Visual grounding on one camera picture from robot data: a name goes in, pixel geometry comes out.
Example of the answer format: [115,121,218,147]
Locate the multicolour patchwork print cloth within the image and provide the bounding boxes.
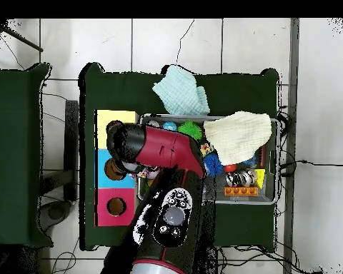
[130,165,161,181]

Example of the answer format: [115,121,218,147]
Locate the mint green knitted cloth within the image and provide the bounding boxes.
[153,64,212,117]

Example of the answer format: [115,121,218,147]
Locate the cream knitted cloth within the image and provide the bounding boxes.
[202,111,273,166]

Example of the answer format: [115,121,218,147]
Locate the wooden box with three holes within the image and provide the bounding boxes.
[95,110,140,228]

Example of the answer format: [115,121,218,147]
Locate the green spiky ball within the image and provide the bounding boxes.
[178,121,204,141]

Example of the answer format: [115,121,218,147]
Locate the yellow duck plush toy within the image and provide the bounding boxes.
[199,143,215,158]

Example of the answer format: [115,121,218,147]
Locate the blue spiky ball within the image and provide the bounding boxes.
[204,153,225,177]

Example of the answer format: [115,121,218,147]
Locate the orange plastic tray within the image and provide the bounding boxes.
[224,186,259,198]

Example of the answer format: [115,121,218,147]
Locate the yellow cheese wedge toy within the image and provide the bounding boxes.
[253,168,267,189]

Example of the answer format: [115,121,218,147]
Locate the green cloth side table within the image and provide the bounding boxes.
[0,64,52,248]

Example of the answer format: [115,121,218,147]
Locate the shallow wire mesh bin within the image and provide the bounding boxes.
[136,113,278,205]

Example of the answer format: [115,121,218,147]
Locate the black cable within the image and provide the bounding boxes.
[279,158,343,170]

